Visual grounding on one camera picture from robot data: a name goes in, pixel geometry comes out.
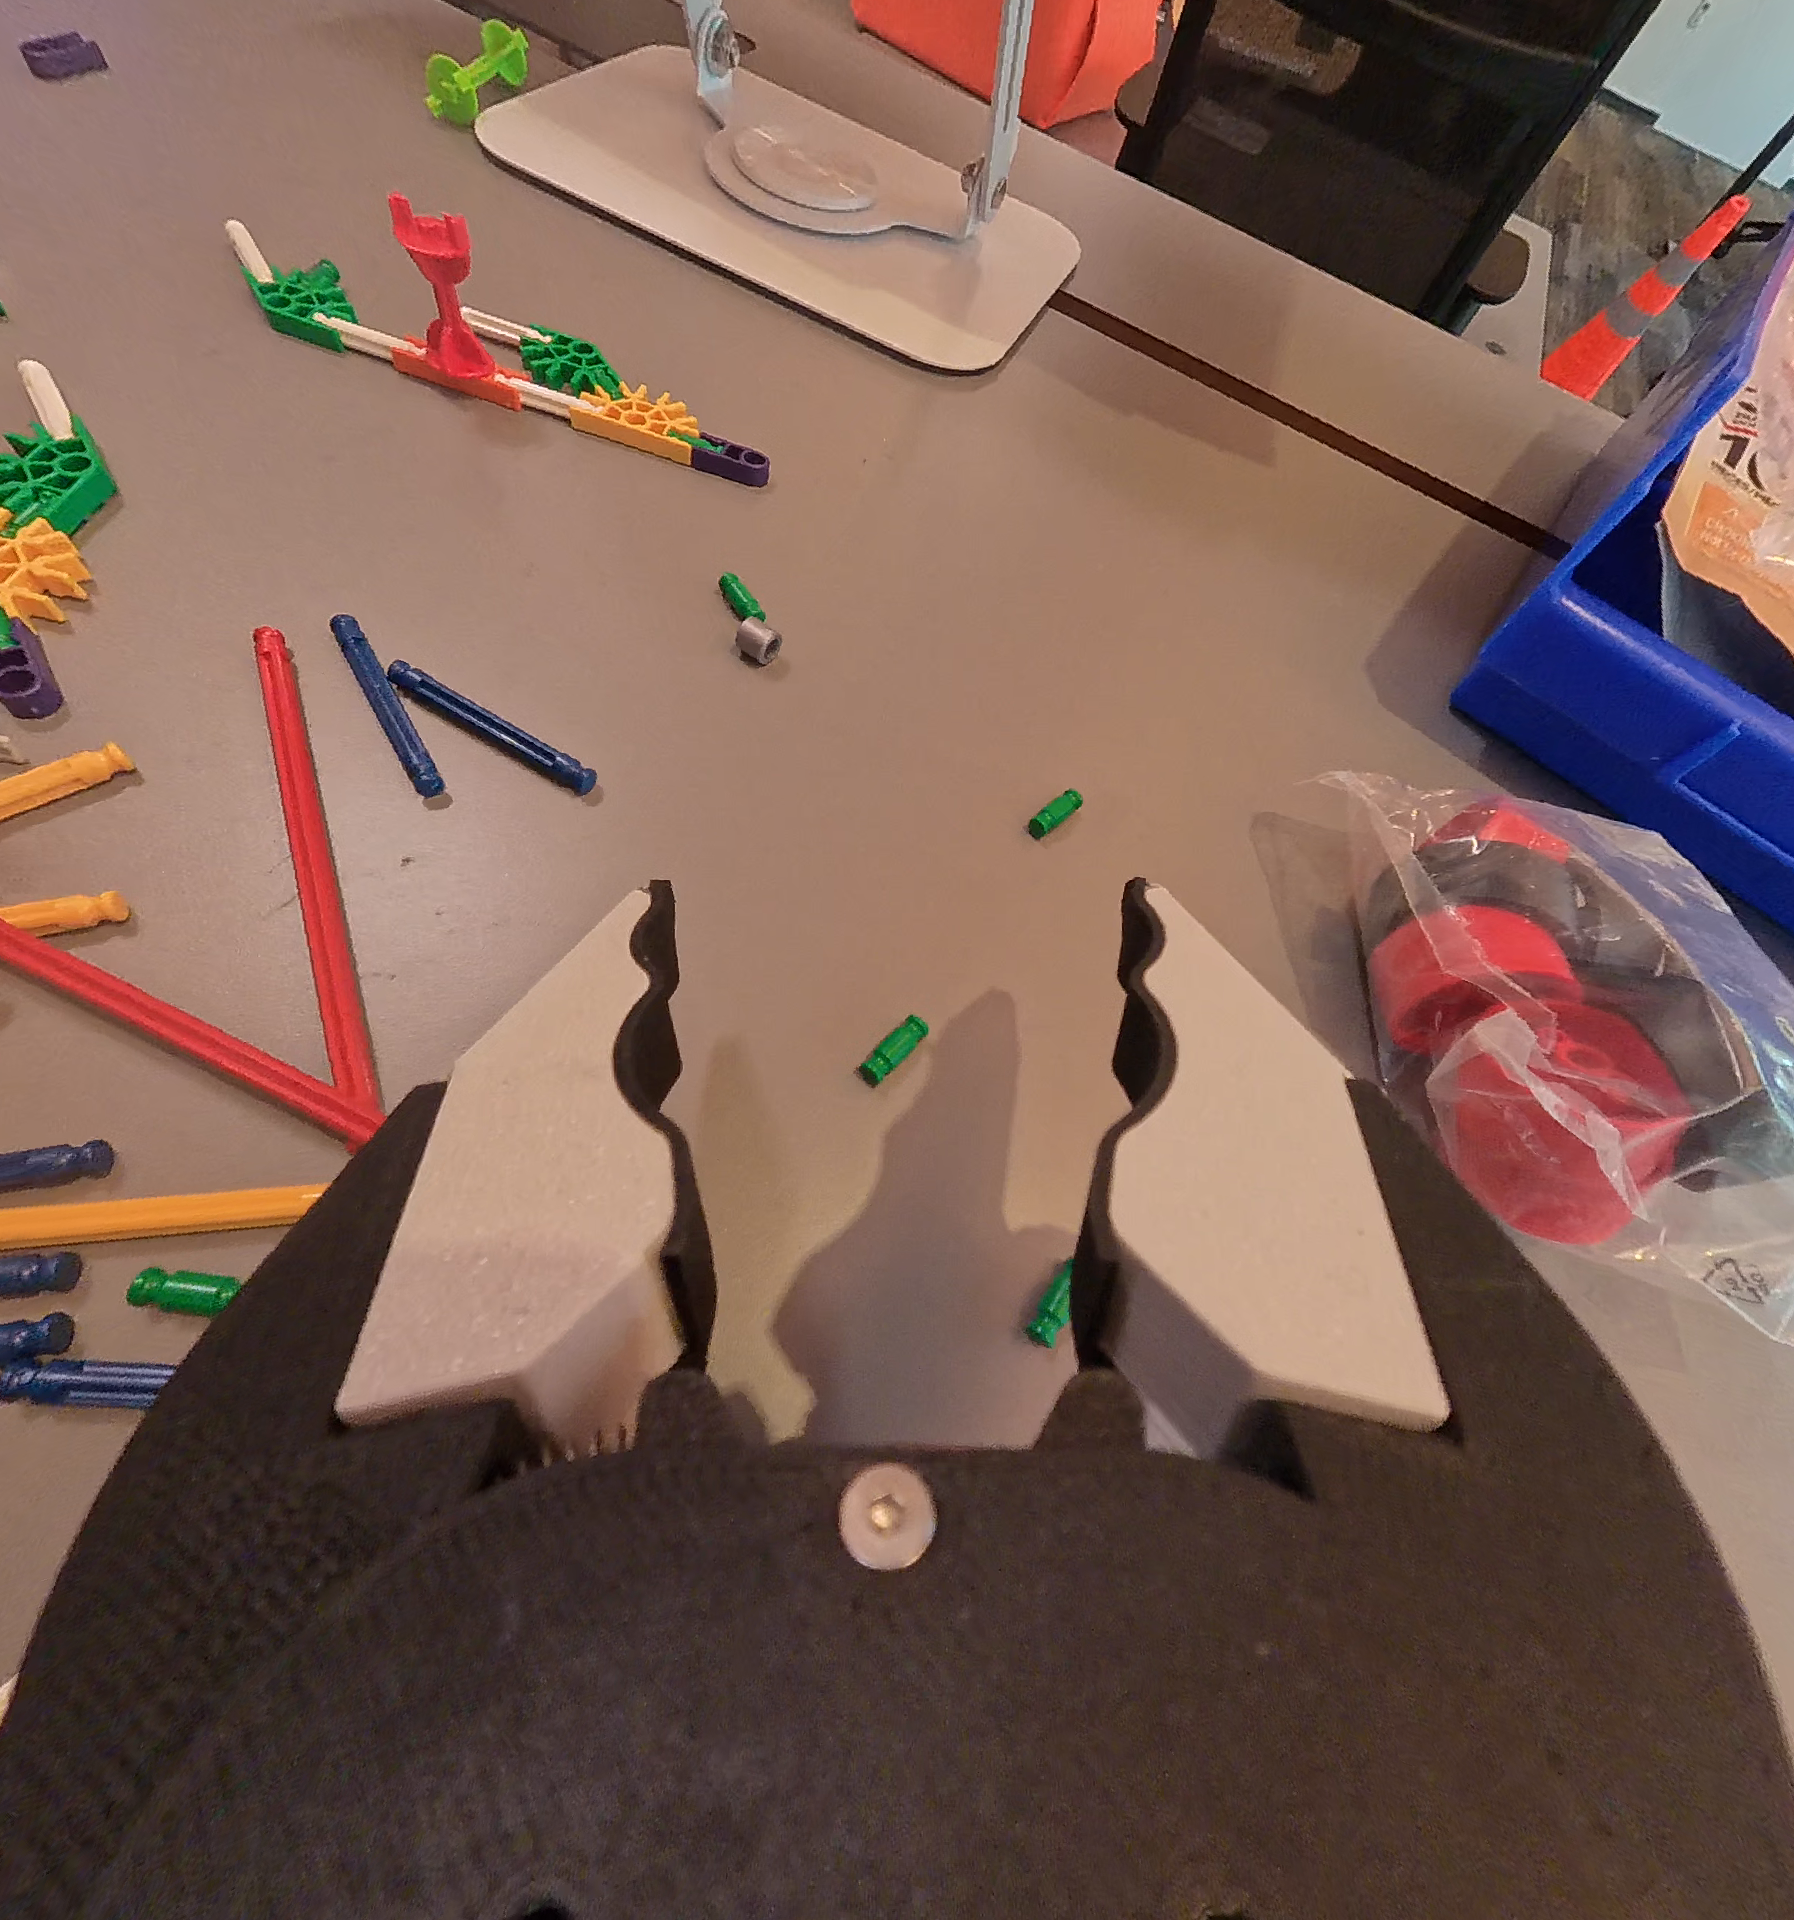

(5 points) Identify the orange white traffic cone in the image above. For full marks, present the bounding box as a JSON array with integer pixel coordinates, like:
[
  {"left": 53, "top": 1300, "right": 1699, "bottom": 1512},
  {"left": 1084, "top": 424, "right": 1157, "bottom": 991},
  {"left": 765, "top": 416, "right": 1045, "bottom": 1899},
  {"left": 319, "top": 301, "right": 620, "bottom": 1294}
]
[{"left": 1538, "top": 196, "right": 1757, "bottom": 401}]

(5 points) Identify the clear bag of red wheels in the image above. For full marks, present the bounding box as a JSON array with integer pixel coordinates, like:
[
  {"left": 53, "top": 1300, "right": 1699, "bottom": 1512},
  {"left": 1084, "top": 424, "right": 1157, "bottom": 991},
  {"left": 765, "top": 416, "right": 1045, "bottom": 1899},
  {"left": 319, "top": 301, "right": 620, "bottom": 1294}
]
[{"left": 1253, "top": 770, "right": 1794, "bottom": 1364}]

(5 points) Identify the lime green toy spool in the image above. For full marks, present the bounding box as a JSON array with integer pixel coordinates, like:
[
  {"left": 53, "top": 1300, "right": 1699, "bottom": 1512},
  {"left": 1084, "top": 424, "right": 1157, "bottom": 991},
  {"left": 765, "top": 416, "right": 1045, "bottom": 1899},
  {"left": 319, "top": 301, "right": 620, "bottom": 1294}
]
[{"left": 421, "top": 20, "right": 529, "bottom": 128}]

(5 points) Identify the orange plastic bin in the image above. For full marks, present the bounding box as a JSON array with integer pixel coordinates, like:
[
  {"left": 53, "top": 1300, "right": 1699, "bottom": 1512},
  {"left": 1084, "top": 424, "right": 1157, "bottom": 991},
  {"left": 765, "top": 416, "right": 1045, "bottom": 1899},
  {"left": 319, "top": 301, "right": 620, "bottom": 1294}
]
[{"left": 849, "top": 0, "right": 1173, "bottom": 133}]

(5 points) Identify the yellow toy rod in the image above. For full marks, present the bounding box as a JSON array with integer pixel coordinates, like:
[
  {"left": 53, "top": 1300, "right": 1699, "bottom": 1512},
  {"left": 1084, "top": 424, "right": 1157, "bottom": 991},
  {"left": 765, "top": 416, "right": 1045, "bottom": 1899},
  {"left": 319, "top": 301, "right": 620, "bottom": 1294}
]
[
  {"left": 0, "top": 892, "right": 133, "bottom": 991},
  {"left": 0, "top": 745, "right": 137, "bottom": 846},
  {"left": 0, "top": 1182, "right": 333, "bottom": 1258}
]

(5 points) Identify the toy rail assembly with spool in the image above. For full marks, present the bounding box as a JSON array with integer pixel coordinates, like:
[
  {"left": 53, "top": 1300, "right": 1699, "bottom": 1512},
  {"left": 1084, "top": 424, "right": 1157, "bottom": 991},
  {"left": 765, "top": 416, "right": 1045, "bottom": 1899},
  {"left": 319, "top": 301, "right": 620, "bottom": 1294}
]
[{"left": 224, "top": 191, "right": 773, "bottom": 490}]

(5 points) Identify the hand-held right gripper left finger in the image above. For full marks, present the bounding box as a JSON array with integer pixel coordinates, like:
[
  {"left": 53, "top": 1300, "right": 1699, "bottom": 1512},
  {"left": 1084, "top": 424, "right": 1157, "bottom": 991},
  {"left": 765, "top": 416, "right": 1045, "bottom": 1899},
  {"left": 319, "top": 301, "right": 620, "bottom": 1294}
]
[{"left": 331, "top": 879, "right": 720, "bottom": 1435}]

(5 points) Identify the red toy rod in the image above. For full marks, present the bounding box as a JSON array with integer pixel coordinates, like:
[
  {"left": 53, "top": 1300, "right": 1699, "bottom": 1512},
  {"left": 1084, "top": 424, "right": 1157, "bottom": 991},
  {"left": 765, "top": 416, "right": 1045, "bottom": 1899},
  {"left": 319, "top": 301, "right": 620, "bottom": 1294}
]
[
  {"left": 250, "top": 625, "right": 387, "bottom": 1124},
  {"left": 0, "top": 881, "right": 387, "bottom": 1153}
]

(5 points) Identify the clear bag with orange label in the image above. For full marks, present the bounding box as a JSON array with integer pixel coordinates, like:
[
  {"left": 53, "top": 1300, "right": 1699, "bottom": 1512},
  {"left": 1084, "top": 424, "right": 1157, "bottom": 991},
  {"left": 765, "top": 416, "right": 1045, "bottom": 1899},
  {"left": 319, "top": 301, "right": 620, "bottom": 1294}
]
[{"left": 1659, "top": 225, "right": 1794, "bottom": 753}]

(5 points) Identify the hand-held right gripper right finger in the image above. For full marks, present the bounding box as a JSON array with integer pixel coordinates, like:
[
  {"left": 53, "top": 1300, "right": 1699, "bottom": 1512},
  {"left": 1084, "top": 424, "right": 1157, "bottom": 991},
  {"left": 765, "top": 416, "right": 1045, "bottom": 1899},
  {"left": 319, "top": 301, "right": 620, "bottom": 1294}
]
[{"left": 1076, "top": 877, "right": 1451, "bottom": 1461}]

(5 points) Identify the blue plastic bin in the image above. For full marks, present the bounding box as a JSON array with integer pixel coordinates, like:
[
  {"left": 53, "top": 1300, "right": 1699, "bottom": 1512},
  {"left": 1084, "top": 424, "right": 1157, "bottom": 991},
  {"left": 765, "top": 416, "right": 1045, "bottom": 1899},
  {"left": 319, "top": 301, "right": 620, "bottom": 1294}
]
[{"left": 1448, "top": 187, "right": 1794, "bottom": 982}]

